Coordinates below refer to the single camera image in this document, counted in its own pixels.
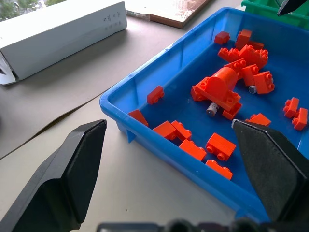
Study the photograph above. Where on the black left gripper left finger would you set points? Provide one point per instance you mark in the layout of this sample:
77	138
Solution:
60	174

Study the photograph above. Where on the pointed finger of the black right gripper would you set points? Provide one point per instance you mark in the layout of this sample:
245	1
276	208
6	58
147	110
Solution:
288	6

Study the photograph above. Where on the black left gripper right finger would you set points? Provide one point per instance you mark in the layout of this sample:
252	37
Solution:
272	169

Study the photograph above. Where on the green plastic bin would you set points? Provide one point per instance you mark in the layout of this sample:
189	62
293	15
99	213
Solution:
263	9

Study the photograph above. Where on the long white cardboard box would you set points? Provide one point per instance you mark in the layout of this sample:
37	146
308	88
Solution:
58	36

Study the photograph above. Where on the orange toy building block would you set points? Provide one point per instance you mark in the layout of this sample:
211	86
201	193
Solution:
164	130
220	145
243	38
222	37
192	149
232	111
263	82
253	56
250	75
228	54
290	107
236	65
218	169
155	95
257	45
183	130
259	119
300	119

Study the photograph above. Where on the red plastic Lego brick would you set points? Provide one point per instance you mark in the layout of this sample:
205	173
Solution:
138	117

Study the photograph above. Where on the red rounded toy building brick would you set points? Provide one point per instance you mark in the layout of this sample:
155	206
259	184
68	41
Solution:
223	82

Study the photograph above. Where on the brown flat board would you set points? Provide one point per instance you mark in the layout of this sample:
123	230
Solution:
173	12

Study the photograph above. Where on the blue plastic bin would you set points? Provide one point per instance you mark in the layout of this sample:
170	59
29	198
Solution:
183	60

